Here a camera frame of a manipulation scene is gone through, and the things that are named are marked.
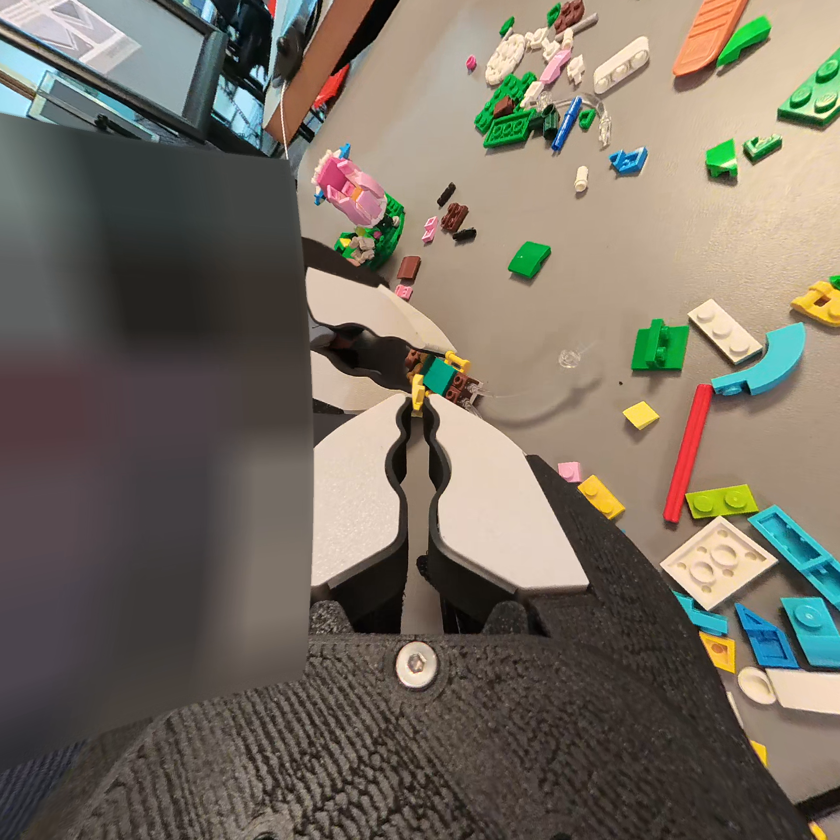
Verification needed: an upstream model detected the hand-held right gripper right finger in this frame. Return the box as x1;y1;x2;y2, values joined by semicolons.
423;392;590;634

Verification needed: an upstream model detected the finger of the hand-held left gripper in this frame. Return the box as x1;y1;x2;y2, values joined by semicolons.
310;333;412;413
306;268;458;359

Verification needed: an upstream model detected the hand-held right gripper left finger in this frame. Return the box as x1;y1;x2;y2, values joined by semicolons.
311;392;413;632

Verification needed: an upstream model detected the small multicolour brick assembly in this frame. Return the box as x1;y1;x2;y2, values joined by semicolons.
403;351;487;417

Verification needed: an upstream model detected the pink flower brick model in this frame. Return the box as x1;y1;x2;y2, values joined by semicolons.
311;146;406;270

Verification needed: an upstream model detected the yellow studded plate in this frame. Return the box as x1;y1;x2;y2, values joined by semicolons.
576;474;626;521

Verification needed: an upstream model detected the green curved tile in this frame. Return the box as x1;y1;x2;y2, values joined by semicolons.
507;241;552;280

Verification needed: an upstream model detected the brown wooden board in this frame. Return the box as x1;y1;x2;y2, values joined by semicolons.
262;0;401;148

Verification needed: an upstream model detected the red bar brick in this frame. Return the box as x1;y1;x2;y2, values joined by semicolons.
663;384;715;524

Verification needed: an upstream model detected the lime studded plate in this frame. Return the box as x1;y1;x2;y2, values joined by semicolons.
684;484;760;521

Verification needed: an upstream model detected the pile of blue white bricks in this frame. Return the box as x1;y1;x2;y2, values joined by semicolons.
659;505;840;769

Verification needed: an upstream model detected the pile of mixed bricks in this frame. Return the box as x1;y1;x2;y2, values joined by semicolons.
474;0;614;152

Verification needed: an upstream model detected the green clip plate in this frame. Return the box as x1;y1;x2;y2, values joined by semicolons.
631;319;691;372

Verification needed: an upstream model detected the white round brick plate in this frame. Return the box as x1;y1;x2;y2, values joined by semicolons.
486;33;528;86

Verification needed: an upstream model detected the blue bar brick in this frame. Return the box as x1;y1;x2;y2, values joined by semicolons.
551;96;584;153

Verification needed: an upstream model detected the grey display panel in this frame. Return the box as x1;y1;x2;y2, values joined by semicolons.
0;0;227;126

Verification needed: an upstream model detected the white studded plate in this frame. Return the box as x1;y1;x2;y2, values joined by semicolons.
687;298;764;366

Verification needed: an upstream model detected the light blue arch brick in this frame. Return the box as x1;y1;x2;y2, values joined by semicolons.
710;322;807;398

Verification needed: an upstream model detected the white rounded long plate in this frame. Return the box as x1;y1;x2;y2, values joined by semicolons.
592;36;652;95

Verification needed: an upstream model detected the green wedge brick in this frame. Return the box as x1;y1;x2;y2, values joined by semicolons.
705;138;740;179

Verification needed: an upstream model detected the orange brick separator tool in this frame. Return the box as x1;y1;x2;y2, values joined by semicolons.
672;0;749;78

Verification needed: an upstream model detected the green curved slope brick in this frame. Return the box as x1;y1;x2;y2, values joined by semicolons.
715;14;773;68

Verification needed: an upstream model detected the large green studded plate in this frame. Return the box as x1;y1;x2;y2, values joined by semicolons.
777;49;840;129

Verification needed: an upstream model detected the yellow bracket brick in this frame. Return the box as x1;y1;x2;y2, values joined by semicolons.
789;276;840;328

